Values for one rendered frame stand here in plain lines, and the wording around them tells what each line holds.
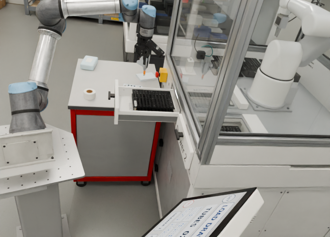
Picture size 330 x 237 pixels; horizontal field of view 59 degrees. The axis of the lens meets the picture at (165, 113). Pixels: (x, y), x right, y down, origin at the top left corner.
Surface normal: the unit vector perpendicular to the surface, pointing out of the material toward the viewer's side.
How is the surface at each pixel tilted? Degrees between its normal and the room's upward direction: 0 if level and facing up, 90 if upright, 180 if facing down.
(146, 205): 0
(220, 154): 90
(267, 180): 90
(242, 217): 40
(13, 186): 0
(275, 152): 90
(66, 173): 0
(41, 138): 90
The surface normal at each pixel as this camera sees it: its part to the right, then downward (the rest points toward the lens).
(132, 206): 0.15, -0.81
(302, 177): 0.14, 0.59
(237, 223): 0.59, -0.32
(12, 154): 0.39, 0.58
